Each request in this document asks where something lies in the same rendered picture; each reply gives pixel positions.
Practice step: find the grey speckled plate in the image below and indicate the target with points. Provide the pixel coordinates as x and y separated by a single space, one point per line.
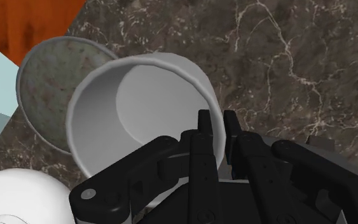
47 90

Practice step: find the white round object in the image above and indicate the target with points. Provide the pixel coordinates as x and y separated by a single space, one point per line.
23 195

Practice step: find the white cup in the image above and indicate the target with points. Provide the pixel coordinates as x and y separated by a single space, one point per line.
104 124

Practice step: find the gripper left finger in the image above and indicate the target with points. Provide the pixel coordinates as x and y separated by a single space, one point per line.
202 161

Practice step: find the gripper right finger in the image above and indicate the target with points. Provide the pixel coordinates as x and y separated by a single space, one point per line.
259 167

